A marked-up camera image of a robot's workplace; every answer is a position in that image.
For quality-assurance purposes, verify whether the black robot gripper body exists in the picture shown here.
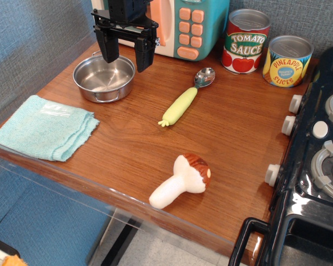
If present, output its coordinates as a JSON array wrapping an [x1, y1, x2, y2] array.
[[92, 1, 159, 40]]

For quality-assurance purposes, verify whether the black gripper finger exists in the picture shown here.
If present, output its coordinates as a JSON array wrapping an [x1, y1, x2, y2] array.
[[94, 26, 119, 63], [134, 38, 155, 73]]

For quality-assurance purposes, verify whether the red and white toy mushroom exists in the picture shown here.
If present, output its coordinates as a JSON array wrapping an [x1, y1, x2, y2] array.
[[149, 153, 211, 209]]

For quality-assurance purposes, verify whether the small stainless steel pot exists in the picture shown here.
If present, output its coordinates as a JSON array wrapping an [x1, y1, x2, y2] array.
[[73, 52, 136, 104]]

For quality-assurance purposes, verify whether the teal toy microwave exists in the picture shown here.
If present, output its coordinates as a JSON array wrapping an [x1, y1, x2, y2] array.
[[93, 1, 229, 62]]

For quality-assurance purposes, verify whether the tomato sauce can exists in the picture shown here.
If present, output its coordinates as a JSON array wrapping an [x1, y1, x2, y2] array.
[[221, 9, 271, 74]]

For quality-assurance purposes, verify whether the light blue folded cloth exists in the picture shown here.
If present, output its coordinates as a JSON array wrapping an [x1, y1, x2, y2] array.
[[0, 95, 99, 162]]

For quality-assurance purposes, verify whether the pineapple slices can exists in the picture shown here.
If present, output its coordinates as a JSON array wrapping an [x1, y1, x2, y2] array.
[[263, 35, 314, 88]]

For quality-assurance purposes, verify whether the white stove knob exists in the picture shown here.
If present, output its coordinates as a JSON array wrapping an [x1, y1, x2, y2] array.
[[289, 94, 302, 114], [265, 164, 280, 187], [281, 116, 296, 136]]

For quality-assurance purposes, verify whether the black toy stove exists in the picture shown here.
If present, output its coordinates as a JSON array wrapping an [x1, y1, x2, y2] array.
[[229, 47, 333, 265]]

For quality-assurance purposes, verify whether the orange object at corner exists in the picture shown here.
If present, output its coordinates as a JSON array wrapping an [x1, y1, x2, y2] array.
[[1, 255, 28, 266]]

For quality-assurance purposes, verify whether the spoon with yellow-green handle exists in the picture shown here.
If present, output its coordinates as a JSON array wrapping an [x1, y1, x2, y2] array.
[[158, 67, 216, 127]]

